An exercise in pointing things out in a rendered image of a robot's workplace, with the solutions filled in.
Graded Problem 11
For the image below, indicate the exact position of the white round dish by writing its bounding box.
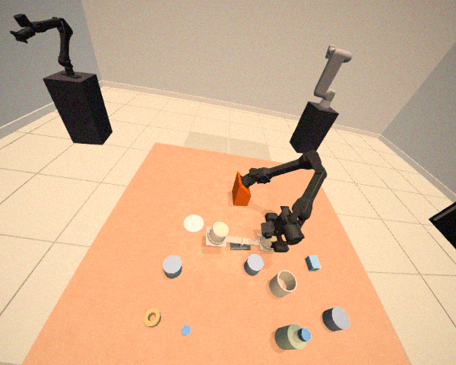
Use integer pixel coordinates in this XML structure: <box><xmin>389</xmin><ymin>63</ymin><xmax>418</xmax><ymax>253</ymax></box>
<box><xmin>183</xmin><ymin>214</ymin><xmax>204</xmax><ymax>233</ymax></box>

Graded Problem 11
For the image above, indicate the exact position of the small light blue block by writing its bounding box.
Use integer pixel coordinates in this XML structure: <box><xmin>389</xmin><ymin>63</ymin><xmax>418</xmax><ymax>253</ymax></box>
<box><xmin>305</xmin><ymin>255</ymin><xmax>321</xmax><ymax>271</ymax></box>

